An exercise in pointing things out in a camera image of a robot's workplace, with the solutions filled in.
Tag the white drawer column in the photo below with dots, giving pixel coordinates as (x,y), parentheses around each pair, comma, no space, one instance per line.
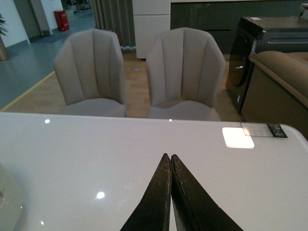
(151,17)

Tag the left beige upholstered chair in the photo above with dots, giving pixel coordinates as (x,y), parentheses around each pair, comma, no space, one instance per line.
(91,73)

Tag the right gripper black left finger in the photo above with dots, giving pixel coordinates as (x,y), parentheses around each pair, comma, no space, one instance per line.
(153,211)

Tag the green plant in gold pot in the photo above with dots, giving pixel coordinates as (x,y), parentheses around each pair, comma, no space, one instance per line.
(3,52)

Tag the beige upholstered chair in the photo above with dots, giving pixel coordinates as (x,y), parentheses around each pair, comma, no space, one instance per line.
(184,70)
(91,73)

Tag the white electric cooking pot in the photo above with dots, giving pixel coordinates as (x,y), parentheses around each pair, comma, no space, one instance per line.
(11,201)

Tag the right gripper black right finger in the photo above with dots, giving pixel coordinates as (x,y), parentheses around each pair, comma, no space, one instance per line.
(194,209)

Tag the label sticker on table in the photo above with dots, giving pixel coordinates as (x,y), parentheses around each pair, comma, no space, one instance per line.
(263,130)

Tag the brown sofa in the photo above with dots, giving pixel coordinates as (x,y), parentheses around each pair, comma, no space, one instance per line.
(278,89)

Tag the dark kitchen counter cabinet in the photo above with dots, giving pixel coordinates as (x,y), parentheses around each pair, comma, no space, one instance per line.
(220,19)

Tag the right beige upholstered chair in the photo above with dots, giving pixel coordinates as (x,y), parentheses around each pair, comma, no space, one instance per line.
(184,70)

